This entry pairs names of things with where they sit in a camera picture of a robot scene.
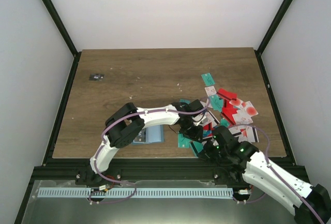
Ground small black card far left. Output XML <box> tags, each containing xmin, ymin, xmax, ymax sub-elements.
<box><xmin>89</xmin><ymin>73</ymin><xmax>104</xmax><ymax>81</ymax></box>

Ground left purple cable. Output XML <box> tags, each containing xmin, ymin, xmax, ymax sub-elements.
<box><xmin>88</xmin><ymin>97</ymin><xmax>212</xmax><ymax>205</ymax></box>

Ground black aluminium frame rail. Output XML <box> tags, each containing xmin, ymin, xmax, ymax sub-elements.
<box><xmin>32</xmin><ymin>158</ymin><xmax>244</xmax><ymax>186</ymax></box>

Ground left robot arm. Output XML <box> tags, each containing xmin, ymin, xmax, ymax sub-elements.
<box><xmin>87</xmin><ymin>99</ymin><xmax>207</xmax><ymax>185</ymax></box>

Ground blue leather card holder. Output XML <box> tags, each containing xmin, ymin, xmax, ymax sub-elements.
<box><xmin>145</xmin><ymin>125</ymin><xmax>164</xmax><ymax>144</ymax></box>

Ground light blue slotted cable duct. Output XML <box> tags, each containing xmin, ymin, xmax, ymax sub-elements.
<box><xmin>37</xmin><ymin>187</ymin><xmax>233</xmax><ymax>199</ymax></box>

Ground teal card top right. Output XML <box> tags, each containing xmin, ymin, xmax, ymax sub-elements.
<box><xmin>201</xmin><ymin>73</ymin><xmax>215</xmax><ymax>86</ymax></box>

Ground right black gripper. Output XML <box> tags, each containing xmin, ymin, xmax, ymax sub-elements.
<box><xmin>198</xmin><ymin>140</ymin><xmax>229</xmax><ymax>166</ymax></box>

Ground teal magnetic stripe card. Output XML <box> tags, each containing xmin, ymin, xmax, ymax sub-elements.
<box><xmin>190</xmin><ymin>141</ymin><xmax>204</xmax><ymax>157</ymax></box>

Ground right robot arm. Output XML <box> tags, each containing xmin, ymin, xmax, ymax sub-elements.
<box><xmin>199</xmin><ymin>126</ymin><xmax>330</xmax><ymax>223</ymax></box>

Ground white card with red pattern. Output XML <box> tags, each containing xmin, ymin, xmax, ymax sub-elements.
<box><xmin>204</xmin><ymin>85</ymin><xmax>216</xmax><ymax>96</ymax></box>

